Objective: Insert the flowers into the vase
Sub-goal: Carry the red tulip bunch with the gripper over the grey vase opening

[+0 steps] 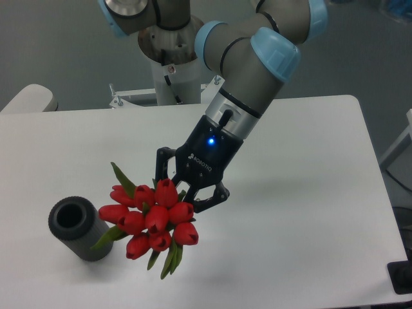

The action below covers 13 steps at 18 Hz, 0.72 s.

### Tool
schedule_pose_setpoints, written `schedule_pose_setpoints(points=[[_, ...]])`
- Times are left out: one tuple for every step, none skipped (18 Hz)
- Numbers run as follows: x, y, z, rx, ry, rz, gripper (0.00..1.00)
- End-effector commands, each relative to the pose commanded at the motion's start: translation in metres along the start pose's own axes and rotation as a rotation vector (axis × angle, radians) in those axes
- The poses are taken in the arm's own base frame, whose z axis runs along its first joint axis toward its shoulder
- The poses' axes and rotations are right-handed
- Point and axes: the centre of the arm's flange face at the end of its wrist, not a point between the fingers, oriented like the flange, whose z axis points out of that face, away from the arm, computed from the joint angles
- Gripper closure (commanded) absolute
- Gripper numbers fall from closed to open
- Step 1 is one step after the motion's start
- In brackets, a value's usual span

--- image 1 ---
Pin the black device at table edge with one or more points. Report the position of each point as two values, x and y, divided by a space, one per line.
400 275

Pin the red tulip bouquet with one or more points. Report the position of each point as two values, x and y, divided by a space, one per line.
156 219

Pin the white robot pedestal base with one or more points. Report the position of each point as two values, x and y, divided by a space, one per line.
175 69

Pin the dark grey ribbed vase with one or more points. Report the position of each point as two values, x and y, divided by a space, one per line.
75 222

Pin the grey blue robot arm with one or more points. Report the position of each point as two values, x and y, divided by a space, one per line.
255 58

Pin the white furniture leg right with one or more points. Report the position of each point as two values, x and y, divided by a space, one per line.
401 143

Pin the white chair armrest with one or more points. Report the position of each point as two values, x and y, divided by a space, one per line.
34 98

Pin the blue items top right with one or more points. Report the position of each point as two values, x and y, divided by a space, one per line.
397 10

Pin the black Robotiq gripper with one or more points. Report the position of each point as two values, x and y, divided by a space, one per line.
201 161

